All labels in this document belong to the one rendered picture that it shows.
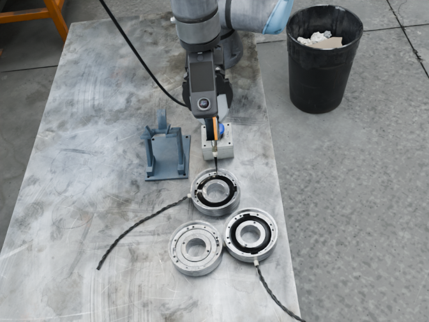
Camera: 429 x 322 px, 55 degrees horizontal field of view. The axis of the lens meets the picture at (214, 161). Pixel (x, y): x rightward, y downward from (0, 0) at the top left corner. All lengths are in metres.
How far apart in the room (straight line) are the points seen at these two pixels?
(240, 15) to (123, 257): 0.62
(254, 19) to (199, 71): 0.36
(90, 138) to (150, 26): 0.48
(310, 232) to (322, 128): 0.58
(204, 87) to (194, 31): 0.10
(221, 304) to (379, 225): 1.14
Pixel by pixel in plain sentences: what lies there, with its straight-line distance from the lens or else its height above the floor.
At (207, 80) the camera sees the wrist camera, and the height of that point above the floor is 1.08.
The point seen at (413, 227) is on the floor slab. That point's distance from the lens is 1.85.
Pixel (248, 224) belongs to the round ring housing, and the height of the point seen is 0.83.
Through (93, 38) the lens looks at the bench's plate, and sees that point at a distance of 1.41.
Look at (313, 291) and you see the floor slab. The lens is 1.65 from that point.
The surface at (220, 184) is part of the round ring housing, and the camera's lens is 0.88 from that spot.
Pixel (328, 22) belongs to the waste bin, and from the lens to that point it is 2.15.
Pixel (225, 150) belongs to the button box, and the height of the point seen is 0.83.
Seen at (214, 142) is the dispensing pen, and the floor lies 0.90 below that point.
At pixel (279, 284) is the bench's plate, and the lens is 0.80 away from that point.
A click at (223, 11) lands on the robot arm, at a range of 1.06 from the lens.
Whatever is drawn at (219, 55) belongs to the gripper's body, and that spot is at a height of 1.07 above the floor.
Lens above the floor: 1.55
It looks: 52 degrees down
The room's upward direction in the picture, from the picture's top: 10 degrees counter-clockwise
